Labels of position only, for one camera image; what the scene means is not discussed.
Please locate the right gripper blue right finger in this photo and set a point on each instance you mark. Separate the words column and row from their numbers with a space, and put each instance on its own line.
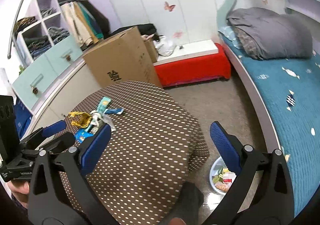
column 273, row 202

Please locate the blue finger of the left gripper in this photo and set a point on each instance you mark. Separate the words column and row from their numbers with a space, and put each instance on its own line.
column 53, row 129
column 61, row 143

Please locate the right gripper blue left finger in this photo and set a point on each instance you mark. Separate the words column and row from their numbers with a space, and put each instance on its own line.
column 48, row 201

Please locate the yellow bag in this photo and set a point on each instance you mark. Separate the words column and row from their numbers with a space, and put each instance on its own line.
column 80, row 119

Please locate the translucent trash bin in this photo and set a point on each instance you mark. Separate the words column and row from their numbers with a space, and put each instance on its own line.
column 220, row 177

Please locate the person's left hand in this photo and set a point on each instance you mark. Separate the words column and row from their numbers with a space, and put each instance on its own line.
column 20, row 190

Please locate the blue foil wrapper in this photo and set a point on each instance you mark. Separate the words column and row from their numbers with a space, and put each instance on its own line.
column 81, row 135

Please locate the white crumpled tissue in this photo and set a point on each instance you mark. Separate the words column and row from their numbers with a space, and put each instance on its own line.
column 97, row 118

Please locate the mint drawer with pinecone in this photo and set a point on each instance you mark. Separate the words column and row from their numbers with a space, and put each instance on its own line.
column 33, row 82

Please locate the white base cabinet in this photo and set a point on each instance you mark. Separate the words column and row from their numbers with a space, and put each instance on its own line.
column 63, row 95

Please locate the teal snack wrapper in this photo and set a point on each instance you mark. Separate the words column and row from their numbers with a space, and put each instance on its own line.
column 102, row 106

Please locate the blue snack wrapper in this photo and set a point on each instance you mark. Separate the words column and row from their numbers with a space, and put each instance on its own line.
column 114, row 111

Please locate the brown polka dot tablecloth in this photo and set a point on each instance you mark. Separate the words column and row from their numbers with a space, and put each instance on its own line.
column 155, row 145

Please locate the person's dark trouser leg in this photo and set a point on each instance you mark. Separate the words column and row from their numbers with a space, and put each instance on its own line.
column 186, row 209

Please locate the white shelf wardrobe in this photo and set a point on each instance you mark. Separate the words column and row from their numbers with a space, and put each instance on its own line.
column 37, row 30

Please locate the large cardboard box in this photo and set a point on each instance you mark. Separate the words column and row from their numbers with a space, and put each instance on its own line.
column 122, row 57

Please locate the hanging clothes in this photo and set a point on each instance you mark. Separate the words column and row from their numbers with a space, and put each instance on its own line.
column 86, row 23

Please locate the white plastic bag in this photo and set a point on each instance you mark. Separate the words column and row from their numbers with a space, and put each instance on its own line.
column 165, row 47

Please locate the black bag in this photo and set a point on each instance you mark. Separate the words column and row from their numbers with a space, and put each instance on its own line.
column 144, row 29

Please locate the red covered bench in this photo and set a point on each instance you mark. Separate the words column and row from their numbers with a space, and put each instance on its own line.
column 193, row 70

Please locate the folded grey quilt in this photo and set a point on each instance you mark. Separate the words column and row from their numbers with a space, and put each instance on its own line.
column 265, row 34

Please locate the pink butterfly sticker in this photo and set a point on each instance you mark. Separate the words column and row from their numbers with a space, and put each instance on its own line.
column 169, row 7

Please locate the white bed frame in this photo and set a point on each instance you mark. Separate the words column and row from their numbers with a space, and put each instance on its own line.
column 267, row 126

